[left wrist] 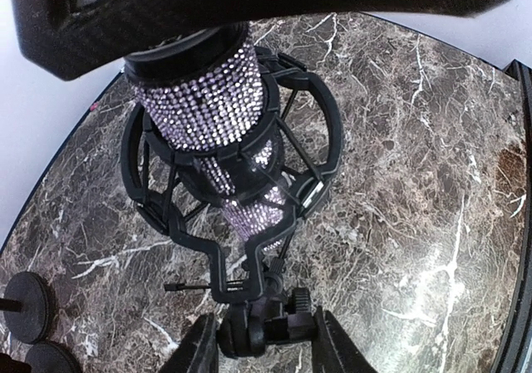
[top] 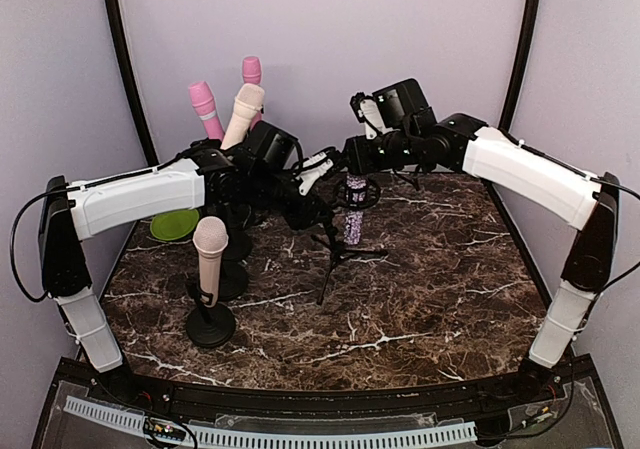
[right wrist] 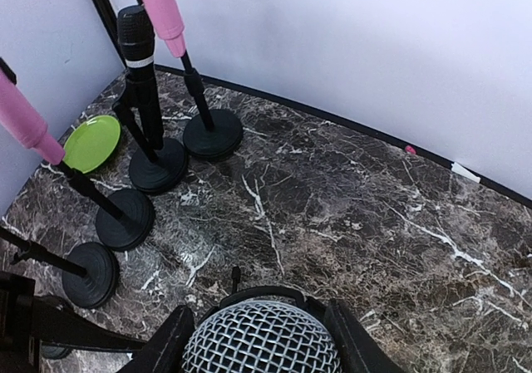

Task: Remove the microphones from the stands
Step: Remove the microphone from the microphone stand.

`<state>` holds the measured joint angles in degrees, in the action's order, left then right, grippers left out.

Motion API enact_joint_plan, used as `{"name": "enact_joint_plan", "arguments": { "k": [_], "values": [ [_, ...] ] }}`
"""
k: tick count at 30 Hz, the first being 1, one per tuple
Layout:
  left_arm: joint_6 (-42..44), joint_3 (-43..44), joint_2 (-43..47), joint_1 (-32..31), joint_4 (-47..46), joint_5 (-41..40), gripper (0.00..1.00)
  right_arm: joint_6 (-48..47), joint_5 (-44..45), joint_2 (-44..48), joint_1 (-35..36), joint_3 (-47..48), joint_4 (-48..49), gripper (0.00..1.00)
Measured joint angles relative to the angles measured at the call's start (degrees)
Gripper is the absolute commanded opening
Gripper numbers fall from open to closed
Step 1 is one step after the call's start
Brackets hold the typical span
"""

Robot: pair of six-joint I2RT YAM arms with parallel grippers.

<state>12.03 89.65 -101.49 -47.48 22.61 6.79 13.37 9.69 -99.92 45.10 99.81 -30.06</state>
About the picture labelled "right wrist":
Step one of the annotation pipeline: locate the purple rhinestone microphone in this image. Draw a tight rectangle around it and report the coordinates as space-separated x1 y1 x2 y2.
180 300 342 373

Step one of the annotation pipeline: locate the front pink microphone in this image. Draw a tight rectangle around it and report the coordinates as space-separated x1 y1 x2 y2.
1 72 65 165

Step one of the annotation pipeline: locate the pink microphone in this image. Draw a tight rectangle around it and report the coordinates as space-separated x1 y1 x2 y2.
142 0 186 58
1 72 65 165

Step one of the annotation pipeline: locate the black stand with textured grip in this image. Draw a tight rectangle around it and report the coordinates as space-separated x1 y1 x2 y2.
113 5 189 194

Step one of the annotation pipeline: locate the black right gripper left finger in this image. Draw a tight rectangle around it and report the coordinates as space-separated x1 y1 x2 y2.
128 306 195 373

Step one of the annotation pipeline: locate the back pink microphone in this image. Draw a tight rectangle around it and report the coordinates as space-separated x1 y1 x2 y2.
142 0 186 58

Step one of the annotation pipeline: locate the white paper scrap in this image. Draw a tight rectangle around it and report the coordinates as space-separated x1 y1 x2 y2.
451 162 481 184

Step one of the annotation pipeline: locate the round-base stand of tall beige mic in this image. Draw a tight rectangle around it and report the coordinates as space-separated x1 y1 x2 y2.
1 228 120 309

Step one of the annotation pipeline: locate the green round plate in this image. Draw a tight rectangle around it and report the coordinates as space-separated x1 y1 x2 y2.
64 115 121 174

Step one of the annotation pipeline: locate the black tripod mic stand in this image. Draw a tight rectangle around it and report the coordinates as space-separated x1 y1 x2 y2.
201 266 326 321

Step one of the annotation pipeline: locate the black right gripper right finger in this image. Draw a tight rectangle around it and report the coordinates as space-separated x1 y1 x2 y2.
323 299 404 373

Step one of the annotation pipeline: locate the black clip mic stand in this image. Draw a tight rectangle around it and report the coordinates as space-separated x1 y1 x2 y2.
57 162 155 252

